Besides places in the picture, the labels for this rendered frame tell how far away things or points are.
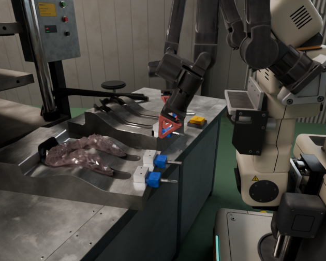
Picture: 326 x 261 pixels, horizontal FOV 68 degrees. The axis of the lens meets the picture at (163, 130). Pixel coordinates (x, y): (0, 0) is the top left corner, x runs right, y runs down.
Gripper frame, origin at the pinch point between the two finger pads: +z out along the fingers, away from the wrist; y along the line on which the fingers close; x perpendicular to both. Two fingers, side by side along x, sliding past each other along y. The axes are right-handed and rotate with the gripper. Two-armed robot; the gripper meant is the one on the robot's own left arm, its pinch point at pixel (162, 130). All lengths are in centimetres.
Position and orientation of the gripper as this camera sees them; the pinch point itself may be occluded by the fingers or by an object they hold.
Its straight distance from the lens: 74.7
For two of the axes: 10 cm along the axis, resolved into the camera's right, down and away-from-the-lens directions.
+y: -1.5, 4.1, -9.0
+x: 8.8, 4.7, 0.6
